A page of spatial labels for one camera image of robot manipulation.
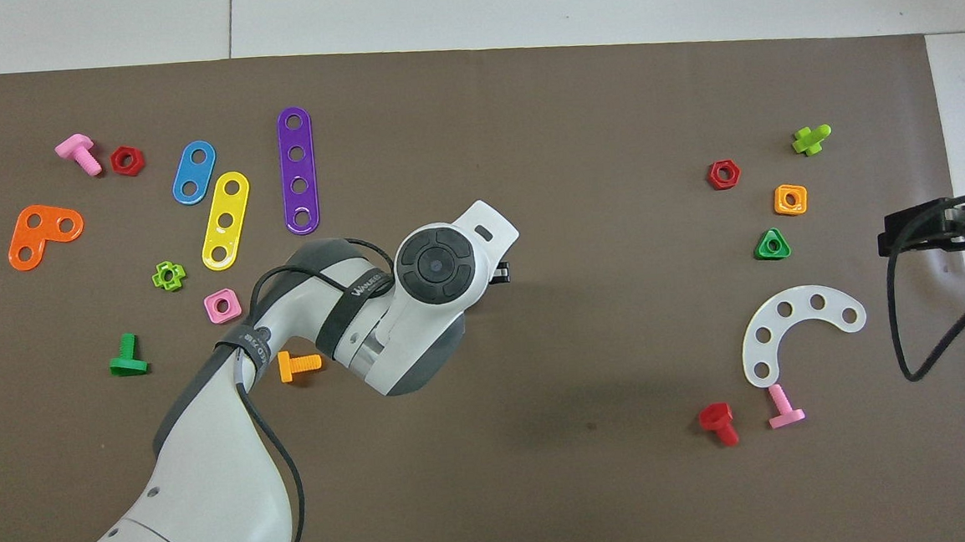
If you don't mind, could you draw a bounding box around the yellow three-hole plate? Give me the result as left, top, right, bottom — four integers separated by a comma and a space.
196, 170, 256, 273

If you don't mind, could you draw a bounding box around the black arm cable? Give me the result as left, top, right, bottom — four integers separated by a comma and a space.
212, 234, 413, 542
881, 196, 965, 385

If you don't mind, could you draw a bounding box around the pink plastic bolt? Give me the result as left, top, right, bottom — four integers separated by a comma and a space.
765, 381, 807, 431
54, 132, 104, 180

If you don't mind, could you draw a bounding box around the green triangular plastic nut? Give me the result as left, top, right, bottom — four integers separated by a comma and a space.
753, 226, 793, 262

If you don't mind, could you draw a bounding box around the orange plastic bolt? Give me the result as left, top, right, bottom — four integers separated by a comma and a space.
277, 349, 324, 384

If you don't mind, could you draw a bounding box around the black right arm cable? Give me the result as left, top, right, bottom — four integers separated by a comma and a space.
881, 196, 965, 385

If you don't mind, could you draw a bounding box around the blue two-hole plate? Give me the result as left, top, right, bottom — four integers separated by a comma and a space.
169, 139, 221, 207

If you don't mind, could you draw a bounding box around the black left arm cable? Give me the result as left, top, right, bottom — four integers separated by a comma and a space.
212, 234, 413, 542

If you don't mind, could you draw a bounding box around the light green cross bolt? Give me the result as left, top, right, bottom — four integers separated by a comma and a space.
790, 123, 834, 158

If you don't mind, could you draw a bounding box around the brown table mat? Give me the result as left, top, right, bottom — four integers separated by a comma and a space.
0, 13, 965, 542

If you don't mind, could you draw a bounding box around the red hexagonal plastic nut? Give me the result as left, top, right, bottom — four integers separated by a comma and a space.
705, 158, 743, 192
110, 144, 146, 178

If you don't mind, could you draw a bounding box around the pink square plastic nut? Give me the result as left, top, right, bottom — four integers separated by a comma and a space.
203, 288, 244, 325

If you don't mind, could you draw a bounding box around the light green cross nut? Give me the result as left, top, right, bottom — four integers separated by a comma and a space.
151, 260, 188, 293

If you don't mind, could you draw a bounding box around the purple four-hole plate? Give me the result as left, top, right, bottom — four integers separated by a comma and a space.
276, 105, 322, 237

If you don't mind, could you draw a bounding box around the white curved five-hole plate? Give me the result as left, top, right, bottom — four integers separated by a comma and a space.
738, 282, 871, 391

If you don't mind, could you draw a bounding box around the orange square plastic nut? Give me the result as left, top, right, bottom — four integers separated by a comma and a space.
772, 182, 809, 217

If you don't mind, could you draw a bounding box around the red plastic bolt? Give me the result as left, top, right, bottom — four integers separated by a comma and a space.
697, 401, 741, 449

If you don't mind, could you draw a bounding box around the dark green plastic bolt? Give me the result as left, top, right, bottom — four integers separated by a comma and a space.
107, 332, 151, 378

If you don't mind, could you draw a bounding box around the orange angled three-hole plate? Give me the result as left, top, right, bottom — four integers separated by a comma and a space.
5, 202, 88, 273

